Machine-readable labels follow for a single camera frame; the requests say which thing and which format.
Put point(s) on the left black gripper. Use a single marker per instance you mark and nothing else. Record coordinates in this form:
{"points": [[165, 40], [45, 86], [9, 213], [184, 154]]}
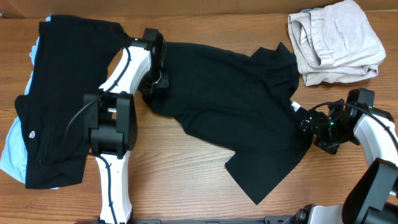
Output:
{"points": [[154, 79]]}

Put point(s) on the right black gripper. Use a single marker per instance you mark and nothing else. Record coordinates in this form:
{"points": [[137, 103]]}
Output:
{"points": [[305, 122]]}

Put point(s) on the black t-shirt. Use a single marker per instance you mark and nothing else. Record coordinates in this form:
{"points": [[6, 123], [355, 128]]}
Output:
{"points": [[239, 102]]}

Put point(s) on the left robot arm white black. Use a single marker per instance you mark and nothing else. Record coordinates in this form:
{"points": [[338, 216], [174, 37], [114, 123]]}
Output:
{"points": [[110, 123]]}

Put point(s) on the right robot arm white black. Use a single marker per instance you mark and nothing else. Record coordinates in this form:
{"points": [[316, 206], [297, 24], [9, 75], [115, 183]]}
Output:
{"points": [[358, 121]]}

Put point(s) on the black polo shirt with logo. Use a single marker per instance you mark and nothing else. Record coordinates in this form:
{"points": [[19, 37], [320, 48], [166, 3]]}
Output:
{"points": [[72, 59]]}

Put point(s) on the folded beige pants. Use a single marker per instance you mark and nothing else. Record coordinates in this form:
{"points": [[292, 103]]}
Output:
{"points": [[335, 44]]}

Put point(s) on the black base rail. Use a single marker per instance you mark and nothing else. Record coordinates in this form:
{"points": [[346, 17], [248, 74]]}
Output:
{"points": [[267, 220]]}

